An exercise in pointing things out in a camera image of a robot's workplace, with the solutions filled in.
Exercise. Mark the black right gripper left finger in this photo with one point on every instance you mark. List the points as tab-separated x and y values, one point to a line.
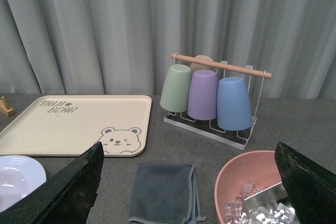
65	198

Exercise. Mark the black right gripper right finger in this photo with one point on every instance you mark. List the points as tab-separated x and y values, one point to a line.
309	186

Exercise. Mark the lavender plate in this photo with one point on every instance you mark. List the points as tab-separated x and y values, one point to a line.
20	176

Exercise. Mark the clear ice cube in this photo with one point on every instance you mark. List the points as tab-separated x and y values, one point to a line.
261	215
233	209
284	214
249	189

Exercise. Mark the metal ice scoop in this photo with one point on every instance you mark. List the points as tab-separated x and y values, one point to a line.
269	198

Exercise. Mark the pink bowl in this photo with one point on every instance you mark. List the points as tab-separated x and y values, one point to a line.
258	167

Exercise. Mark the cream bear tray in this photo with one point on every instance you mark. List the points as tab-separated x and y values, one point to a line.
67	125

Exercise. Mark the grey folded cloth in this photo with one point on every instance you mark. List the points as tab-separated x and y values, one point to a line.
165	193

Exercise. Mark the wooden dish rack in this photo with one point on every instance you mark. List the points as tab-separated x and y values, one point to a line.
5	108

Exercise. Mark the blue cup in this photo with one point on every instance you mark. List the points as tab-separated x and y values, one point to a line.
233	104

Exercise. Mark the white cup rack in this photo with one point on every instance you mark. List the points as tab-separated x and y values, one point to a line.
209	128

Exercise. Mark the purple cup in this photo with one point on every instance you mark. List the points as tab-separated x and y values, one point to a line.
202	101

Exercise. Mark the green cup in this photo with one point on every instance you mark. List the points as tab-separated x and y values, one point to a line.
175	92

